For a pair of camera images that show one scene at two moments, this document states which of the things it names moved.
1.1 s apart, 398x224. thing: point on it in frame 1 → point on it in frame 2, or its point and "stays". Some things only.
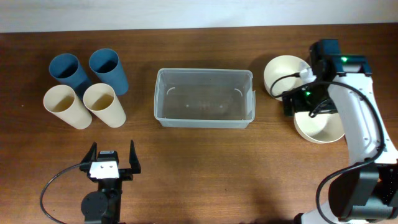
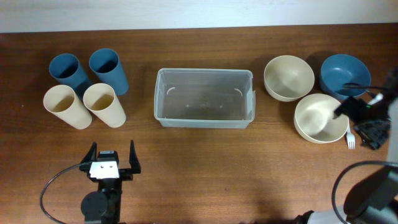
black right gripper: x=300 y=105 → x=369 y=137
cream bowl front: x=323 y=128 stays
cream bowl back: x=281 y=66 stays
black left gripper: x=127 y=173 stays
